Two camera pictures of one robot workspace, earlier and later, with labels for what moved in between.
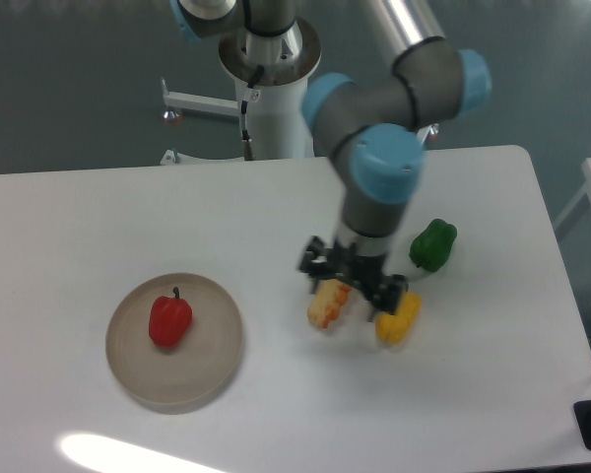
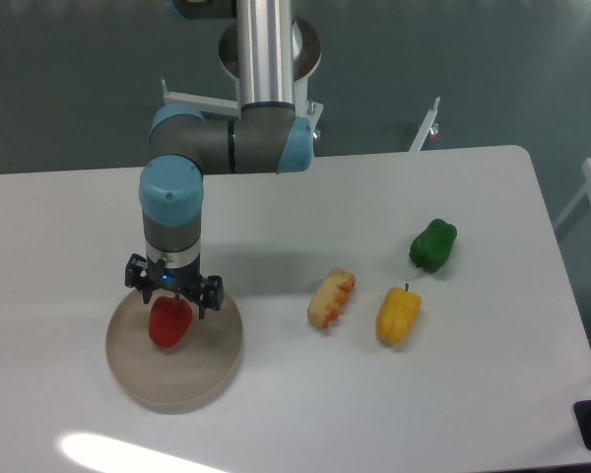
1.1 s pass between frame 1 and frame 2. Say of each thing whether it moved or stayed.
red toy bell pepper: stayed
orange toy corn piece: stayed
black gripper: moved
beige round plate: stayed
